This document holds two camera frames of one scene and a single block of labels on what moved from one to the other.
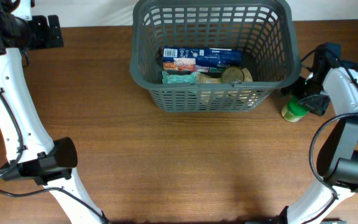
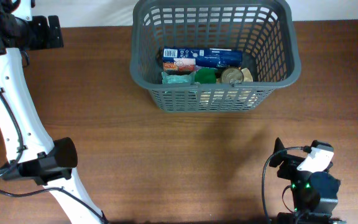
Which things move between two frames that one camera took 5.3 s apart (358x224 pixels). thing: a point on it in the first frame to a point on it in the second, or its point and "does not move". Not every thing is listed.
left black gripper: (45, 35) does not move
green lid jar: (293, 111) to (206, 76)
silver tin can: (232, 74) does not move
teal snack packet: (189, 78) does not move
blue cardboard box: (201, 59) does not move
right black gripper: (317, 106) to (291, 163)
